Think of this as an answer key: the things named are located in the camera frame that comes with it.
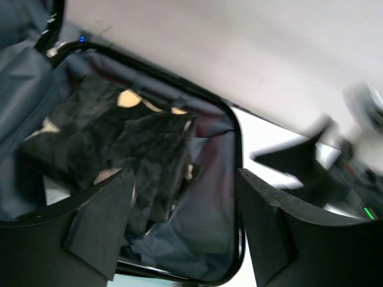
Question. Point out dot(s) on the pink and teal kids suitcase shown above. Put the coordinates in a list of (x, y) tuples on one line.
[(43, 61)]

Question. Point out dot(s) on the black garment with patches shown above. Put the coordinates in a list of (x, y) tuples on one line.
[(104, 127)]

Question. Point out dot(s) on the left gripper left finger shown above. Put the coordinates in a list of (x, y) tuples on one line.
[(74, 242)]

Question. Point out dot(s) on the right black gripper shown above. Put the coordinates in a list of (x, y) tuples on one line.
[(348, 187)]

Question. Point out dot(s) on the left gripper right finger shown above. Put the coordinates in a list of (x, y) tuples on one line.
[(294, 243)]

